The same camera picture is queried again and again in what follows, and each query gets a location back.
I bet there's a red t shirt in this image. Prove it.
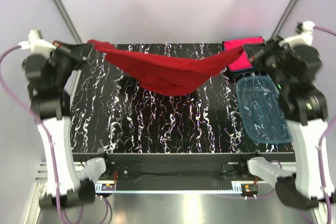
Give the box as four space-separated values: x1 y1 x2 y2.
89 39 244 96

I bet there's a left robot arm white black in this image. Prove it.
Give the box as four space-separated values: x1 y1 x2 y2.
22 41 107 209

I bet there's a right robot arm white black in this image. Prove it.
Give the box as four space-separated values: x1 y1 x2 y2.
241 35 335 209

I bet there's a folded pink t shirt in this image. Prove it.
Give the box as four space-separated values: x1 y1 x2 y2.
223 36 265 71

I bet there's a clear blue plastic bin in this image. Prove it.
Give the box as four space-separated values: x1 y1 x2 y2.
236 76 292 144

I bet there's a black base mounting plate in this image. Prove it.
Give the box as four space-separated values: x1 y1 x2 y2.
78 153 270 192

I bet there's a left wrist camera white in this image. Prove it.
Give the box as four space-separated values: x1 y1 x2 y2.
18 29 56 56

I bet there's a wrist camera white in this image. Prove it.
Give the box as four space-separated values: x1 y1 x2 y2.
279 21 315 48
18 29 56 56

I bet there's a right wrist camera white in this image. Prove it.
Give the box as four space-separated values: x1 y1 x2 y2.
279 21 315 48

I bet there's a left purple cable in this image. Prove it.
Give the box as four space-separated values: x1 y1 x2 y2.
0 44 113 223

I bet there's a purple cable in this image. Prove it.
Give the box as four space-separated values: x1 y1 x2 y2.
258 26 336 224
0 44 113 223

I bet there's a left aluminium frame post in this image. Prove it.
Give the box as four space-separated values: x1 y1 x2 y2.
52 0 82 43

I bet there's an aluminium frame post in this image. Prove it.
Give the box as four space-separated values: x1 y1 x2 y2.
272 0 299 36
52 0 82 43

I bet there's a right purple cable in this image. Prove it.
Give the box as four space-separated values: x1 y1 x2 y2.
258 26 336 224

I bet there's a right aluminium frame post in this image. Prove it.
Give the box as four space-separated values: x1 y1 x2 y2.
272 0 299 36

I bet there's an aluminium front rail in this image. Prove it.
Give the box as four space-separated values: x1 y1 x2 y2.
35 162 83 182

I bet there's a white slotted cable duct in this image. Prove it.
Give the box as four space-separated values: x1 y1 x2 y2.
95 180 257 195

